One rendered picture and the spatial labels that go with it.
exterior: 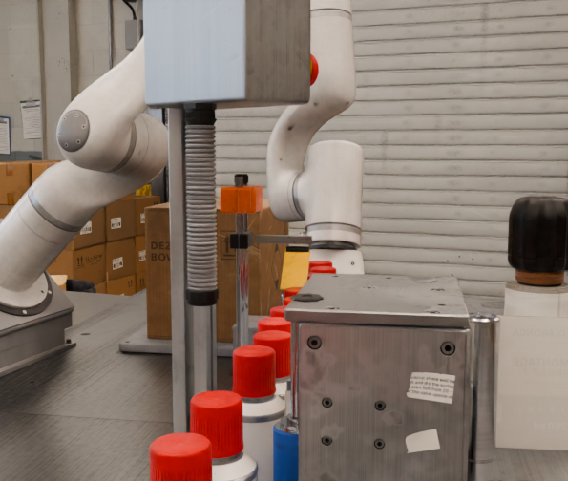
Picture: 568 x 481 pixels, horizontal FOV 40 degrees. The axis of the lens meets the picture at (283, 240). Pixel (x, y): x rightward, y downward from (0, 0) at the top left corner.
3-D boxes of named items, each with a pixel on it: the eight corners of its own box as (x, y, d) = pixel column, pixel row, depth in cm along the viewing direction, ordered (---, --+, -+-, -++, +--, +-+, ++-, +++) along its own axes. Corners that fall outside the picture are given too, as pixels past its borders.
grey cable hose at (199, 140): (214, 307, 80) (212, 102, 77) (181, 306, 80) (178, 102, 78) (222, 301, 83) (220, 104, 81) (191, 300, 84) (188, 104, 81)
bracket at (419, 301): (469, 328, 45) (469, 312, 45) (282, 321, 47) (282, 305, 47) (456, 286, 58) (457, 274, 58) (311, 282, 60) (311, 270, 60)
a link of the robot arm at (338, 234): (298, 222, 112) (297, 242, 111) (359, 223, 110) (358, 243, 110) (305, 236, 120) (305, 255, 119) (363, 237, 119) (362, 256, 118)
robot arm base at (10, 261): (-17, 312, 138) (42, 244, 132) (-62, 233, 144) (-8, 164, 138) (60, 307, 154) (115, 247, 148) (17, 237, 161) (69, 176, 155)
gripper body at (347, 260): (294, 237, 112) (290, 314, 110) (365, 239, 110) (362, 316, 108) (302, 248, 119) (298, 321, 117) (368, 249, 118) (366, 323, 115)
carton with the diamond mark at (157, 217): (261, 344, 153) (260, 208, 150) (146, 338, 158) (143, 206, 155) (288, 312, 183) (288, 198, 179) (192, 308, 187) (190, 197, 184)
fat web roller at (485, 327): (499, 500, 79) (506, 321, 77) (454, 496, 80) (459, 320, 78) (495, 481, 84) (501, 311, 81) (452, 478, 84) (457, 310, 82)
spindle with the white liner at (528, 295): (576, 437, 96) (587, 198, 93) (502, 432, 98) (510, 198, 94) (562, 413, 105) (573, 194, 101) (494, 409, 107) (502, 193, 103)
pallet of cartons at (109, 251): (73, 361, 448) (66, 163, 434) (-47, 348, 475) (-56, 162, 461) (167, 318, 561) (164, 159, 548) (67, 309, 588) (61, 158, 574)
